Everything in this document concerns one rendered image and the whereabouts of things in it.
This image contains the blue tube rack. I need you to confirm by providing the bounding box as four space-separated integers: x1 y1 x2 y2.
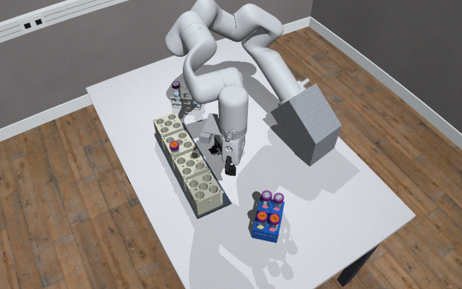
252 198 284 243

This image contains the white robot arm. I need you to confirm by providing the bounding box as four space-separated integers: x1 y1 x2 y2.
165 0 309 144

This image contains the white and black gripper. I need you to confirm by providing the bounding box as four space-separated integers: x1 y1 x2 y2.
222 132 247 176

